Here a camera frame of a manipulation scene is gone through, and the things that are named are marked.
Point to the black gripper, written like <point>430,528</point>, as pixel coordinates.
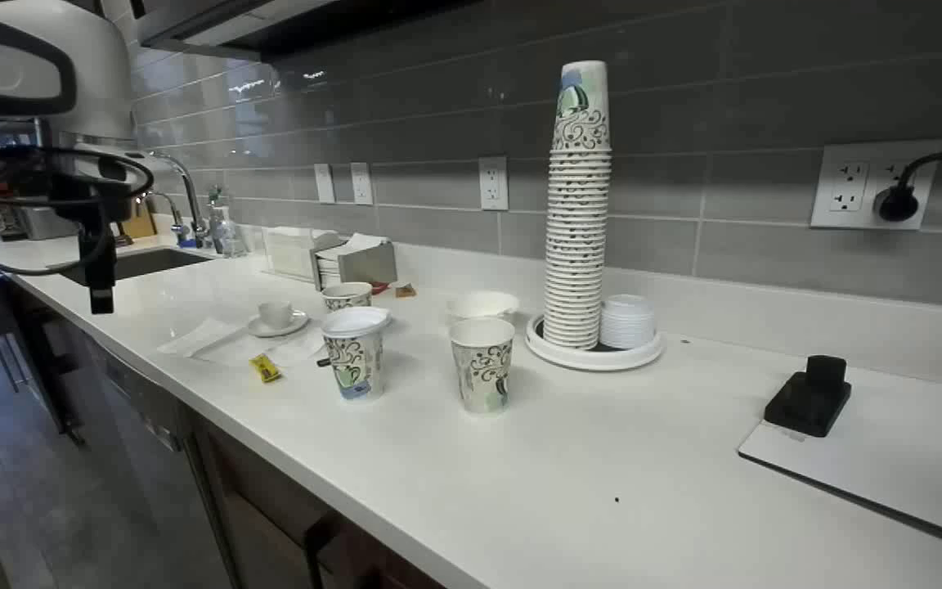
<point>96,229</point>

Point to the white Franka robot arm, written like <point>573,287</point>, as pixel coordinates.
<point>89,53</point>

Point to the small white ceramic cup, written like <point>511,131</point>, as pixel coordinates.
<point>274,313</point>

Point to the patterned paper cup white inside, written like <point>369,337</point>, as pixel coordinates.
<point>355,354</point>

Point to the white round cup tray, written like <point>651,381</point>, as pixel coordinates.
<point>590,361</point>

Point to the kitchen sink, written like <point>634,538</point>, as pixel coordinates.
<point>156,262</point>

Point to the small blue bottle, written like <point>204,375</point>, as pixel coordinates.
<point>185,233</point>

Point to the white paper napkin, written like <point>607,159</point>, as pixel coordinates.
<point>204,336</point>

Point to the clear soap bottle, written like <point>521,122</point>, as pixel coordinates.
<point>225,233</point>

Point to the yellow packet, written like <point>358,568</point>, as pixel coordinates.
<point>266,369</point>

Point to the white napkin dispenser box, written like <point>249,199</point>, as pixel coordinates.
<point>362,262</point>

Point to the dark lower cabinet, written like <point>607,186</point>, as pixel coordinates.
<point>254,525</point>

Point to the small red packet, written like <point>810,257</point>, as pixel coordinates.
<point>378,287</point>

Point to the overhead cabinet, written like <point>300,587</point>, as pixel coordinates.
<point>274,21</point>

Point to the white bowl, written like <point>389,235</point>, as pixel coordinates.
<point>486,305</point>

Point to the tall stack of paper cups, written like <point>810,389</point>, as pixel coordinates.
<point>578,217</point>

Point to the short stack of white cups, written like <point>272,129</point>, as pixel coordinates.
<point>624,323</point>

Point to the black device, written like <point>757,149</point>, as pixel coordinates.
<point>810,397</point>

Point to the black power plug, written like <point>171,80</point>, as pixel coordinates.
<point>896,205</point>

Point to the white flat board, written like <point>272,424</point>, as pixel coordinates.
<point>907,459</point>

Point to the white wall switch plate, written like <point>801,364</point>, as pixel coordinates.
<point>326,180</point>

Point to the white quad wall outlet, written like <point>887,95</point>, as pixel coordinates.
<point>845,185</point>

